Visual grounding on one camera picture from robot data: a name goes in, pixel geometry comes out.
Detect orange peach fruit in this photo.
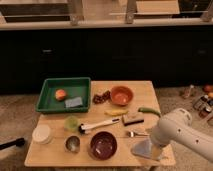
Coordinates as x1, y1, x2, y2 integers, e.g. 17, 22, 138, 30
55, 89, 67, 101

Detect metal fork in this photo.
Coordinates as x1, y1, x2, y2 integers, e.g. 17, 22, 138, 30
126, 131, 149, 138

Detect grey towel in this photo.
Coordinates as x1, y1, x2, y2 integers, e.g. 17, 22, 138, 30
131, 138, 166, 162

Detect wooden table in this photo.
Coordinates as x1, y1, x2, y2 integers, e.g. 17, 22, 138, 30
24, 80, 177, 168

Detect dark red bowl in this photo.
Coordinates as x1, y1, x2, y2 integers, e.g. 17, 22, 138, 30
90, 131, 117, 160

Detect white black handled tool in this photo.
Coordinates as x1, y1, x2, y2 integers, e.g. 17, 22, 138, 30
78, 118, 120, 134

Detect orange bowl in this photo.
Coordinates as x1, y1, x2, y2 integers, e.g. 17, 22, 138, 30
110, 86, 134, 106

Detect grey sponge in tray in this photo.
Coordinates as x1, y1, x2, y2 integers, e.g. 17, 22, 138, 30
65, 97, 83, 108

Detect small metal cup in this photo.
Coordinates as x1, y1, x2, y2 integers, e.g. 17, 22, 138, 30
65, 136, 80, 153

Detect black handle on floor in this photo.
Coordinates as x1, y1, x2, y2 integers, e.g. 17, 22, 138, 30
0, 138, 25, 150

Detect brown black brush block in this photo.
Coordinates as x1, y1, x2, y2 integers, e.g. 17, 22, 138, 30
122, 113, 144, 126

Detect green plastic cup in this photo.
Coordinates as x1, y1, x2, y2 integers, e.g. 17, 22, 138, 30
64, 116, 78, 132

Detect yellow banana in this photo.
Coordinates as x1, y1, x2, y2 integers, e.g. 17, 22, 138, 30
105, 109, 128, 116

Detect green chili pepper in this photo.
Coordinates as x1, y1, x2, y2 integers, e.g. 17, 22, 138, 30
138, 107, 161, 117

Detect bottles on floor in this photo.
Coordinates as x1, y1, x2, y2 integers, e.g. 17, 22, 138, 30
181, 85, 213, 119

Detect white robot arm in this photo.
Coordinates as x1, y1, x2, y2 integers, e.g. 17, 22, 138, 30
150, 108, 213, 163

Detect green plastic tray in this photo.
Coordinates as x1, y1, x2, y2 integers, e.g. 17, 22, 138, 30
36, 77, 91, 114

